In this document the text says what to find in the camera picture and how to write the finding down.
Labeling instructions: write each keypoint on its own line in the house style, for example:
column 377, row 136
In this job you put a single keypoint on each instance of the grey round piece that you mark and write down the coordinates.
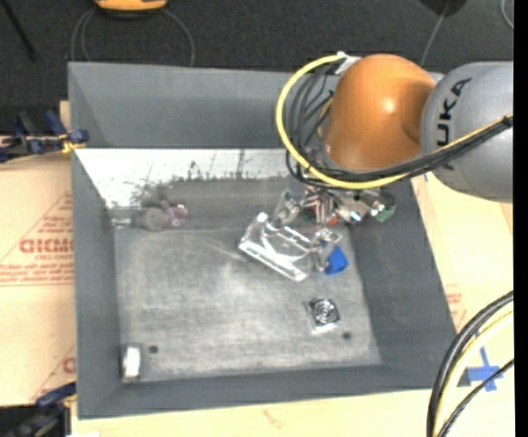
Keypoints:
column 152, row 219

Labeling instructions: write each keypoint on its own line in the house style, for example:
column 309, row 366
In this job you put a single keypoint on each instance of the small white block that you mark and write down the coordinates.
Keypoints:
column 131, row 361

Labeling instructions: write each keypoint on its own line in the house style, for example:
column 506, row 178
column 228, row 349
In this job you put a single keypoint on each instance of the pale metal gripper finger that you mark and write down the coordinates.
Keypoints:
column 286, row 205
column 327, row 237

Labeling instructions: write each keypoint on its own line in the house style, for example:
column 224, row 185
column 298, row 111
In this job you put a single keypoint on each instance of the brown cardboard board, red print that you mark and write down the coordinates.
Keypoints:
column 27, row 244

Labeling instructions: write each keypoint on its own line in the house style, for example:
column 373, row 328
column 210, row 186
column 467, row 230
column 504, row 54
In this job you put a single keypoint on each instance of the grey metal bin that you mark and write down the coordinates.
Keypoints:
column 200, row 307

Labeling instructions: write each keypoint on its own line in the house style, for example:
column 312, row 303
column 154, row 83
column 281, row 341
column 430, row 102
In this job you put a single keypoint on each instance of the small pink toy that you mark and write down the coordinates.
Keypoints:
column 175, row 214

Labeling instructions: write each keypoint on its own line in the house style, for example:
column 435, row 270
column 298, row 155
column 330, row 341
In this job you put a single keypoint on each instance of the square silver metal piece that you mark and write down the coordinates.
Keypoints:
column 323, row 313

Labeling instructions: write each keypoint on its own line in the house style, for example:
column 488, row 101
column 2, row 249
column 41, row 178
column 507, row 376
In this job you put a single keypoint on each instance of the blue plastic piece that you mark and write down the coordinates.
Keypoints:
column 337, row 262

